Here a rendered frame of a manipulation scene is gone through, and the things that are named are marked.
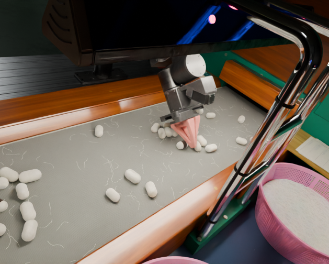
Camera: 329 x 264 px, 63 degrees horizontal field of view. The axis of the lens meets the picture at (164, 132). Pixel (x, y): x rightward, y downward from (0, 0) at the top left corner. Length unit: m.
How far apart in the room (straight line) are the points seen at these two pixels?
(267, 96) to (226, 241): 0.50
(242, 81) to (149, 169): 0.51
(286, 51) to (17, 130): 0.81
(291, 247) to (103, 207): 0.39
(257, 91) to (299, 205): 0.40
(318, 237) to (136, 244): 0.42
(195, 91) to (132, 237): 0.33
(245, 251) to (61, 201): 0.39
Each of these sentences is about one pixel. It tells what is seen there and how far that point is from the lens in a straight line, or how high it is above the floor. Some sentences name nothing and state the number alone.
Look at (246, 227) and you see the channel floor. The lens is 0.69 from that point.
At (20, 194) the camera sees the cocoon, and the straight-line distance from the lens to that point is 0.52.
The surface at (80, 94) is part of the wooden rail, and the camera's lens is 0.75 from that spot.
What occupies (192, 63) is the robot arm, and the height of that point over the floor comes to 0.95.
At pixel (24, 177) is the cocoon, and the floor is 0.76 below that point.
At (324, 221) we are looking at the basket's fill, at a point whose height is 0.73.
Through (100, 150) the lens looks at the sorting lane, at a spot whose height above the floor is 0.74.
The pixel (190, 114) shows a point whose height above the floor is 0.84.
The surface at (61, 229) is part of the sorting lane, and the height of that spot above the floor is 0.74.
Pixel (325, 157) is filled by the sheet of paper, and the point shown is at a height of 0.78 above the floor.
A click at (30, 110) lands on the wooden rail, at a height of 0.77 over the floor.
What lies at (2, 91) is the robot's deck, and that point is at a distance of 0.92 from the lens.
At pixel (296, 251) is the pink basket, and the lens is 0.66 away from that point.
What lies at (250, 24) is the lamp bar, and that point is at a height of 1.08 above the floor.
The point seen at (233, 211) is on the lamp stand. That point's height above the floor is 0.71.
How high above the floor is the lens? 1.16
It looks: 36 degrees down
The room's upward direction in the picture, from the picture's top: 19 degrees clockwise
